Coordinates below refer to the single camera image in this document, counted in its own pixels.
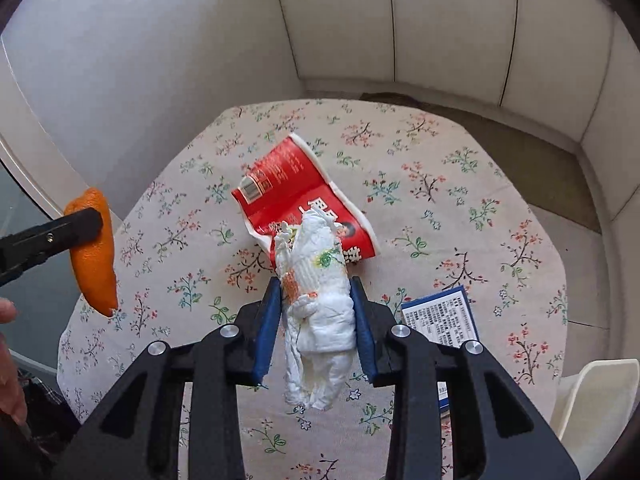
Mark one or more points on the white paper towel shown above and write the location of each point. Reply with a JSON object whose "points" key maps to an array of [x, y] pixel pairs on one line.
{"points": [[320, 310]]}

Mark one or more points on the blue and white box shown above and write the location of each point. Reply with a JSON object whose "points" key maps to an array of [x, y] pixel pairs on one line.
{"points": [[440, 317]]}

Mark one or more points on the brown floor mat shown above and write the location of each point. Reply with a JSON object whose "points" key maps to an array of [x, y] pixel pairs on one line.
{"points": [[392, 98]]}

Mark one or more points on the orange peel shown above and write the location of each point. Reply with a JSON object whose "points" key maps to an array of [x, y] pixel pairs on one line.
{"points": [[95, 275]]}

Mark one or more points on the white kitchen base cabinet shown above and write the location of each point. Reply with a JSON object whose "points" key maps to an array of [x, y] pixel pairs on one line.
{"points": [[450, 20]]}

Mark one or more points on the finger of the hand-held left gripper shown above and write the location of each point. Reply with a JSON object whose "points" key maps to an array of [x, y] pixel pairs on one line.
{"points": [[55, 237]]}

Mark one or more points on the floral tablecloth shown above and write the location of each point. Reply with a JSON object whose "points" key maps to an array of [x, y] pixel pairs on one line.
{"points": [[425, 160]]}

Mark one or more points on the person's dark plaid clothing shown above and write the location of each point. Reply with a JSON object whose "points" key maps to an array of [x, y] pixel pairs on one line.
{"points": [[40, 430]]}

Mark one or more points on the red snack packet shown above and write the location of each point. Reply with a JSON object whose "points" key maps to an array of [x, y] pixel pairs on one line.
{"points": [[290, 180]]}

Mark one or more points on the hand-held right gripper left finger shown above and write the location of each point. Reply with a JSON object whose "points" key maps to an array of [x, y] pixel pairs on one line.
{"points": [[265, 330]]}

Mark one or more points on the person's left hand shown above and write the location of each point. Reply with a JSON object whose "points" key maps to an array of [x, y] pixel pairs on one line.
{"points": [[10, 380]]}

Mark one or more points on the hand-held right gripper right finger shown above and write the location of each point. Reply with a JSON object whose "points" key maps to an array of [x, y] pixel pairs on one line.
{"points": [[364, 330]]}

